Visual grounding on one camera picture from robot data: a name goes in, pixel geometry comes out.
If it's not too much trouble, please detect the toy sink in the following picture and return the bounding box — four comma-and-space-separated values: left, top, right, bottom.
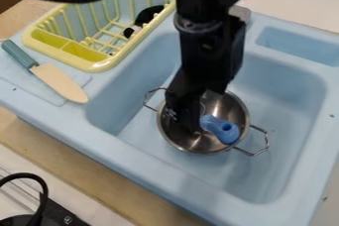
0, 11, 339, 226

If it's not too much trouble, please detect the teal handled wooden spatula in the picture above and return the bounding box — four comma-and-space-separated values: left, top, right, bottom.
0, 39, 90, 105

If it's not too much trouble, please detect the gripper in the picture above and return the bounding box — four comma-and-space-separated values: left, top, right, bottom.
164, 13, 248, 138

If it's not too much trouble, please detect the silver pot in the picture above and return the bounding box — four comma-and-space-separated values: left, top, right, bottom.
141, 86, 272, 158

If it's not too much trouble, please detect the black device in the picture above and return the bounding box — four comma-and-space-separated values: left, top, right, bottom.
0, 196, 92, 226

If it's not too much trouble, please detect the yellow dish rack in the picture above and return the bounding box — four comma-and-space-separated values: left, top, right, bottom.
20, 0, 178, 74

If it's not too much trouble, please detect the black and white toy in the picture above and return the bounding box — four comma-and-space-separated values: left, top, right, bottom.
121, 4, 166, 40

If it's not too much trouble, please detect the blue scooper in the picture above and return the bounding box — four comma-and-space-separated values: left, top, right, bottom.
198, 113, 243, 146

